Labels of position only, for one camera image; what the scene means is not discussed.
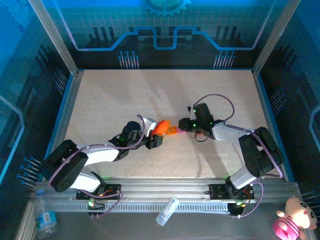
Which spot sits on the pink pill organizer box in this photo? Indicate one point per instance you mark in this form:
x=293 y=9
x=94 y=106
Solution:
x=180 y=131

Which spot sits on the orange pill organizer box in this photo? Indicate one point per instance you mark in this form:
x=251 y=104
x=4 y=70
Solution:
x=172 y=131

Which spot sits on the orange pill bottle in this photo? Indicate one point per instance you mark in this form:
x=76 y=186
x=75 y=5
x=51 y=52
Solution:
x=161 y=127

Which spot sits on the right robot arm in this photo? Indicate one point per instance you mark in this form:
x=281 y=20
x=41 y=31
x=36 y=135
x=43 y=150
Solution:
x=260 y=150

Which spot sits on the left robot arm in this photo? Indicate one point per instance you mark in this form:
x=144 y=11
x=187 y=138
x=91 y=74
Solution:
x=100 y=156

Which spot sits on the small clear plastic tube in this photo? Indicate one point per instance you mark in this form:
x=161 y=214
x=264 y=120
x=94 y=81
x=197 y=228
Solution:
x=167 y=212

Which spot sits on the black connector board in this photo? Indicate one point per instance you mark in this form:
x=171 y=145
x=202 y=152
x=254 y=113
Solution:
x=236 y=211
x=98 y=205

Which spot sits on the clear plastic water bottle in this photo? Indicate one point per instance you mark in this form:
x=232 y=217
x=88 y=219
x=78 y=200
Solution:
x=45 y=217

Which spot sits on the pink plush toy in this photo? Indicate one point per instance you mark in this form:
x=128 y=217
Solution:
x=297 y=217

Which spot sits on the grey aluminium beam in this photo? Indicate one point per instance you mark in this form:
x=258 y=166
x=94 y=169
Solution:
x=25 y=225

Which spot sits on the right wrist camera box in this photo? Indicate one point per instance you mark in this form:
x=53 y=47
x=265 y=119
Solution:
x=192 y=113

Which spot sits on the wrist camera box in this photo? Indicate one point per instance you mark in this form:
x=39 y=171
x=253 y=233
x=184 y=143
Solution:
x=192 y=113
x=151 y=125

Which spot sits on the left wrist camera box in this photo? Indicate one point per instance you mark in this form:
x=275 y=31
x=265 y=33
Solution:
x=151 y=125

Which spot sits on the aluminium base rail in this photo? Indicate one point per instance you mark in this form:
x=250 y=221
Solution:
x=162 y=186

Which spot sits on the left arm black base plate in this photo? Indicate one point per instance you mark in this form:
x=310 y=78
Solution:
x=112 y=193

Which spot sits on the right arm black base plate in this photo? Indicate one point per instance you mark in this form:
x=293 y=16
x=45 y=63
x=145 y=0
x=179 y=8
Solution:
x=216 y=192

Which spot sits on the aluminium side rail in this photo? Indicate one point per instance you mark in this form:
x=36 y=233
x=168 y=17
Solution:
x=70 y=100

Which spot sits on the aluminium frame post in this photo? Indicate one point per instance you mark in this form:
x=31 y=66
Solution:
x=275 y=37
x=53 y=37

